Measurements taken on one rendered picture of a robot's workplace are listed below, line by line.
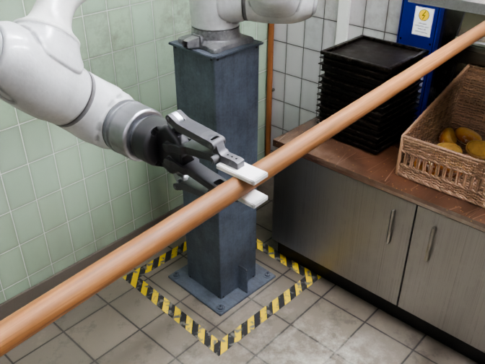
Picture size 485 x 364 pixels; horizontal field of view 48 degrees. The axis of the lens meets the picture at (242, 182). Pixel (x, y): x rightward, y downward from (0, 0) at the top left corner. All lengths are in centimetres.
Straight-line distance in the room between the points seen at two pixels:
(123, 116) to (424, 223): 124
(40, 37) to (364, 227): 145
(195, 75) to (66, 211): 78
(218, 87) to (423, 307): 105
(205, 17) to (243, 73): 22
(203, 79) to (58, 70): 97
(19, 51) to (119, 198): 157
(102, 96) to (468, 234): 127
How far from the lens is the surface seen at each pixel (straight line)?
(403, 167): 192
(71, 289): 61
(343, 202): 202
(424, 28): 225
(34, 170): 206
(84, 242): 233
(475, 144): 211
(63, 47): 86
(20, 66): 82
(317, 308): 221
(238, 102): 183
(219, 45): 173
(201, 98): 180
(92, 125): 91
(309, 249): 225
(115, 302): 227
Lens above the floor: 154
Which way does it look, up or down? 31 degrees down
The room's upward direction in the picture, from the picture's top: straight up
